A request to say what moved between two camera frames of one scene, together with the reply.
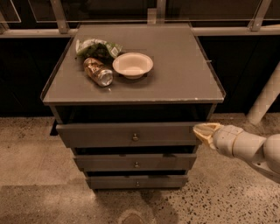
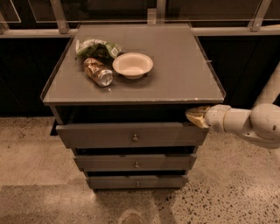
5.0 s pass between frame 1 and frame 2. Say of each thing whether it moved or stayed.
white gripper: moved
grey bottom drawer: stayed
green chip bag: stayed
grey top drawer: stayed
